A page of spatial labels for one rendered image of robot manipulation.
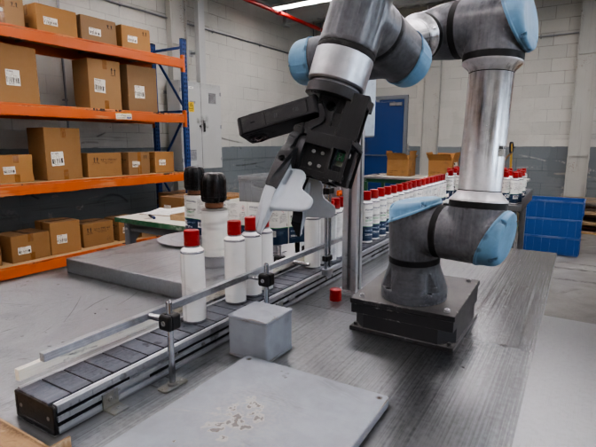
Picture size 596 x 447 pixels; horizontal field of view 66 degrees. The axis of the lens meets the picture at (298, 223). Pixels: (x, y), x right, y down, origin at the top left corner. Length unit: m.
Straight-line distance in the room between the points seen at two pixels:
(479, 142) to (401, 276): 0.33
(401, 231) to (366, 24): 0.55
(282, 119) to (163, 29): 6.51
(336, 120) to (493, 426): 0.54
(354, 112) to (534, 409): 0.59
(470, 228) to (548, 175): 7.81
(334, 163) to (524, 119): 8.28
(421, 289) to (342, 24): 0.64
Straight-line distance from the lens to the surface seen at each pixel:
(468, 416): 0.86
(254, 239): 1.16
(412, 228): 1.03
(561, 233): 6.01
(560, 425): 0.90
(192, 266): 1.01
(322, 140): 0.56
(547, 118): 8.77
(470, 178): 0.99
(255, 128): 0.61
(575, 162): 8.69
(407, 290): 1.06
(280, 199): 0.54
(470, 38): 1.03
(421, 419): 0.83
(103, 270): 1.62
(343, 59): 0.58
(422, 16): 1.04
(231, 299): 1.15
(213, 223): 1.45
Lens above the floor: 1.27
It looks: 10 degrees down
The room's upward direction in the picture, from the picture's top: straight up
